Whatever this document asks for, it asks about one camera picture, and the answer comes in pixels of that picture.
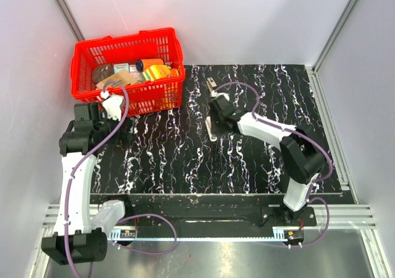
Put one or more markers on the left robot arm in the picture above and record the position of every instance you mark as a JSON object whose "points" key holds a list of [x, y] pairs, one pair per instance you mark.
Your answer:
{"points": [[77, 236]]}

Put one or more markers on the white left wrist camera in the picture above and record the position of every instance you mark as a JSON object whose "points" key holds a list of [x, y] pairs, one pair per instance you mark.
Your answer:
{"points": [[113, 105]]}

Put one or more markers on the teal label small box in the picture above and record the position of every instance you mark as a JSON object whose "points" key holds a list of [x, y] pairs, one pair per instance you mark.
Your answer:
{"points": [[121, 66]]}

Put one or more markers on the orange blue-capped bottle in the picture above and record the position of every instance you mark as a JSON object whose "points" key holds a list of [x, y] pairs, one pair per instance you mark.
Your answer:
{"points": [[142, 64]]}

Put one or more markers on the brown cardboard package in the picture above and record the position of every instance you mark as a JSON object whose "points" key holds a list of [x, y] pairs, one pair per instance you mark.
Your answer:
{"points": [[123, 77]]}

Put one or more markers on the dark round pouch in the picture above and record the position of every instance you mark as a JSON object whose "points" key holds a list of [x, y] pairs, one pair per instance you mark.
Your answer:
{"points": [[102, 72]]}

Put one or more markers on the yellow green box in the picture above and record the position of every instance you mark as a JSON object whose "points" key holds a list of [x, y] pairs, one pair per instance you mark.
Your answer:
{"points": [[155, 72]]}

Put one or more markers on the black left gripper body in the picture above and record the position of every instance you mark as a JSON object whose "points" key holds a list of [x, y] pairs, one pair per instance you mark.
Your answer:
{"points": [[123, 138]]}

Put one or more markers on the red plastic basket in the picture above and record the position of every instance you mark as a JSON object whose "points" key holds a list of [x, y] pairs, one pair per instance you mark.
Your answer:
{"points": [[144, 96]]}

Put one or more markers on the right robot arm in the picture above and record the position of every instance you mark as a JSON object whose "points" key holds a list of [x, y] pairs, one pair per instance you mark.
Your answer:
{"points": [[303, 158]]}

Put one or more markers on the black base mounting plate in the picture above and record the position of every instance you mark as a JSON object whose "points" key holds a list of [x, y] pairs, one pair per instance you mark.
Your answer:
{"points": [[212, 216]]}

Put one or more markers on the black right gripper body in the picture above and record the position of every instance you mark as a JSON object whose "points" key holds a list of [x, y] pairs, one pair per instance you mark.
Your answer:
{"points": [[216, 123]]}

